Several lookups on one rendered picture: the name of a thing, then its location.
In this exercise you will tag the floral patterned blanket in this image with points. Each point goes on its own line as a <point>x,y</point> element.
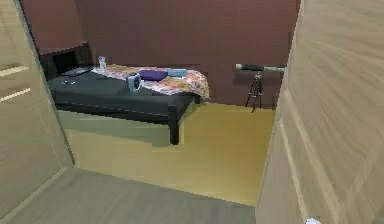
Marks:
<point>180,84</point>

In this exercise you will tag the light blue book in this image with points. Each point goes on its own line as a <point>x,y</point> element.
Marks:
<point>176,72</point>

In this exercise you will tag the purple pillow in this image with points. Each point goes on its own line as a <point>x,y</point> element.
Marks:
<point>152,74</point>

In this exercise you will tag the telescope on black tripod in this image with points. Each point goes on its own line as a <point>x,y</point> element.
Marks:
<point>256,83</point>

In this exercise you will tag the black bed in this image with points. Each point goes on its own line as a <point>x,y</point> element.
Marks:
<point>110,96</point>

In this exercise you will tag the small black remote control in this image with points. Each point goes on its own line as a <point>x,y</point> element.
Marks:
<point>68,82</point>

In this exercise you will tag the black laptop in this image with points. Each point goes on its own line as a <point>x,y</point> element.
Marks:
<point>70,63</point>

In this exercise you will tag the beige wooden room door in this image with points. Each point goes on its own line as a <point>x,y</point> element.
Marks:
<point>330,126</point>

